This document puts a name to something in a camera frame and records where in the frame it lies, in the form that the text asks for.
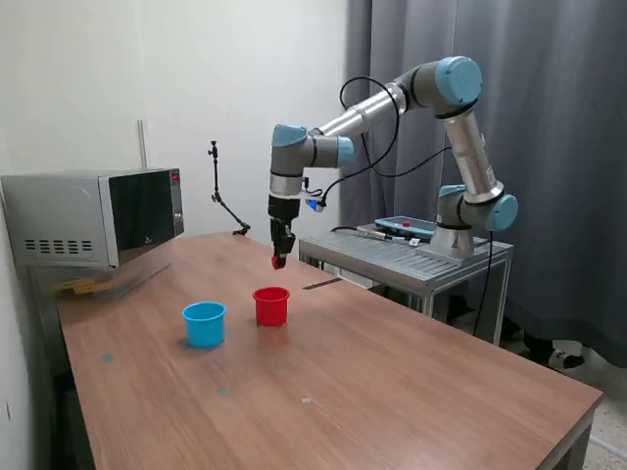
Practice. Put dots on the grey curtain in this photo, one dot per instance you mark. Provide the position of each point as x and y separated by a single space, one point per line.
563 73

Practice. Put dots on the black trouser leg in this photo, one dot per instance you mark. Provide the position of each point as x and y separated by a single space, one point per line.
538 346

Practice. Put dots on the red cube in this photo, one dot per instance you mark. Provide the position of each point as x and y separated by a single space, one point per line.
278 263

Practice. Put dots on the thin metal rod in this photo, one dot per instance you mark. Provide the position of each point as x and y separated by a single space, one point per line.
142 142

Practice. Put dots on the aluminium frame cart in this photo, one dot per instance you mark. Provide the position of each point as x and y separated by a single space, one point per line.
392 257

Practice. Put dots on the blue plastic cup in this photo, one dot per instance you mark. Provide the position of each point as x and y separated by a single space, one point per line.
203 328

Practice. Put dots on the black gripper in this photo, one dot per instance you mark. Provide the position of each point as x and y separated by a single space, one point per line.
284 208

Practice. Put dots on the blue rimmed teach pendant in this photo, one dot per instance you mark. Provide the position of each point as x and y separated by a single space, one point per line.
416 227

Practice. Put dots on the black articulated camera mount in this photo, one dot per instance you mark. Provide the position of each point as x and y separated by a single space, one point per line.
215 176

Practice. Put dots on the red plastic cup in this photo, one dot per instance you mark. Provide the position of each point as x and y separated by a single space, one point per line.
271 311

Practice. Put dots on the light wooden block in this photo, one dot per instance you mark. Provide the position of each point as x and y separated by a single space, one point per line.
85 287

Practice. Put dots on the silver microwave oven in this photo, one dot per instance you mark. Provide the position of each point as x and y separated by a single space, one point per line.
59 210

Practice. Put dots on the grey tape strip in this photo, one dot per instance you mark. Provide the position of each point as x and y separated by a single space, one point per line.
319 284

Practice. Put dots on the wrist camera on white mount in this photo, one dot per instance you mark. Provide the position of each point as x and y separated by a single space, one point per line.
316 202

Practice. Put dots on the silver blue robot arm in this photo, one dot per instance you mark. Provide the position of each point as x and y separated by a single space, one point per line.
372 105

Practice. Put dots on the black white shoe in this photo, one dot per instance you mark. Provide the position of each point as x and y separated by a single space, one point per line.
568 358

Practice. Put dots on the round blue-grey sticker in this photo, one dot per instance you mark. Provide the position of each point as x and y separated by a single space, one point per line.
107 358

